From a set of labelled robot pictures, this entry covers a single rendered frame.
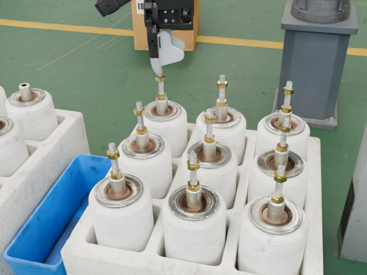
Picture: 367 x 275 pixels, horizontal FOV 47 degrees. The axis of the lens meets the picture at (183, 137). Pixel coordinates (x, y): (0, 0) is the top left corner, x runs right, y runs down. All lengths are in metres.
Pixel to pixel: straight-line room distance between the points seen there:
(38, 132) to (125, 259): 0.39
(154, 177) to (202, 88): 0.74
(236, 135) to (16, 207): 0.43
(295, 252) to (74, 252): 0.33
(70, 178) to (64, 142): 0.08
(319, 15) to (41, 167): 0.75
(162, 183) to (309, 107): 0.62
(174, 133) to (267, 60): 0.89
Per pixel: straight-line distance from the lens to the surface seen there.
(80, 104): 1.41
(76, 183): 0.99
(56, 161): 0.94
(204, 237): 0.62
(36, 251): 0.89
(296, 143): 0.78
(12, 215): 0.85
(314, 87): 1.22
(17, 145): 0.87
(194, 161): 0.58
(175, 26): 0.74
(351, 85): 1.53
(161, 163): 0.73
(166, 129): 0.81
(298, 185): 0.70
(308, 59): 1.18
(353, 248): 0.91
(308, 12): 1.15
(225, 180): 0.71
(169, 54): 0.76
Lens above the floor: 0.69
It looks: 35 degrees down
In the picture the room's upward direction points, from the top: 2 degrees counter-clockwise
